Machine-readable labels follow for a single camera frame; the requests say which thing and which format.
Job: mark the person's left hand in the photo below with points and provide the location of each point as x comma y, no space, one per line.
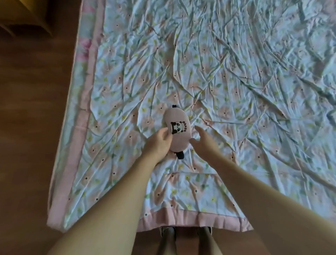
156,145

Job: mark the person's right hand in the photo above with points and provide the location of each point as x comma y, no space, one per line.
208,148

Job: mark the person's left thumb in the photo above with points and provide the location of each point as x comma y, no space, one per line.
168,134

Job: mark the person's right thumb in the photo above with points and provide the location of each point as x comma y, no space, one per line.
194,143

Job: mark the pink panda sleep mask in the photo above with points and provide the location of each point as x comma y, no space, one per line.
175,118

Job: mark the person's left forearm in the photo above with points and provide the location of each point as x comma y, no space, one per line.
112,207

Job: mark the person's right forearm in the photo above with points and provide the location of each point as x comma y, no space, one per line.
262,207

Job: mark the floral quilt with pink border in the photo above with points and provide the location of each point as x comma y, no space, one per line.
236,78

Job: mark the person's right dark shoe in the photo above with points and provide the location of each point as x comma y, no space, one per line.
204,230

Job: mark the person's dark shoe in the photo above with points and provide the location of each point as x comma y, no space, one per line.
168,230
204,230

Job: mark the person's left dark shoe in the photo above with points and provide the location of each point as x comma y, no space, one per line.
168,230

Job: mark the person's right leg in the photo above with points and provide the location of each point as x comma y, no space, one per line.
208,245

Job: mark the person's leg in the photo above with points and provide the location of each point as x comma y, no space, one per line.
208,245
165,245

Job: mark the person's left leg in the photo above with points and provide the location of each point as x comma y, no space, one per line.
165,245

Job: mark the yellow wooden furniture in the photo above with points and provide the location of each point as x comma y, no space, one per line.
23,15

